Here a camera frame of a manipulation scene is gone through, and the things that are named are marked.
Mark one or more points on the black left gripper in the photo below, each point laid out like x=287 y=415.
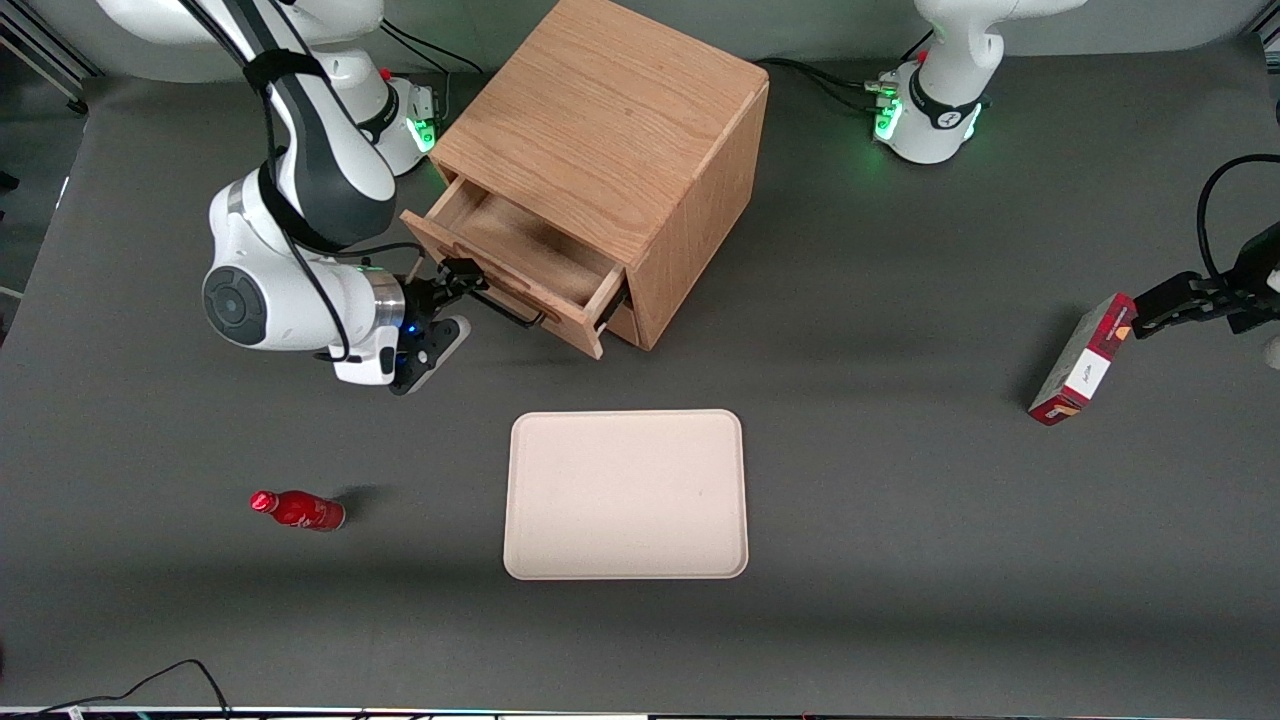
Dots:
x=1243 y=292

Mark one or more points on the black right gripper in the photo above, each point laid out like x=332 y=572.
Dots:
x=421 y=301

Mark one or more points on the wooden drawer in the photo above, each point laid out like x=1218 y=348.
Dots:
x=530 y=250

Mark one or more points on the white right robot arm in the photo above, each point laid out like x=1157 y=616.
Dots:
x=310 y=170

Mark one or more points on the red and white box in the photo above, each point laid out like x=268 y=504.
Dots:
x=1085 y=360

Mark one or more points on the wooden cabinet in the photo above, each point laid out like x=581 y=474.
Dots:
x=610 y=110

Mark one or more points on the beige rectangular tray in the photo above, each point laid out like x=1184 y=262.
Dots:
x=625 y=495

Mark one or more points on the red bottle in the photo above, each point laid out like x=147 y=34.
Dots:
x=305 y=511

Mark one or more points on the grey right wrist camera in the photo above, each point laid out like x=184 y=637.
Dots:
x=432 y=355

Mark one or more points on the aluminium frame rail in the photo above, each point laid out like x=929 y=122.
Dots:
x=45 y=55
x=1270 y=40

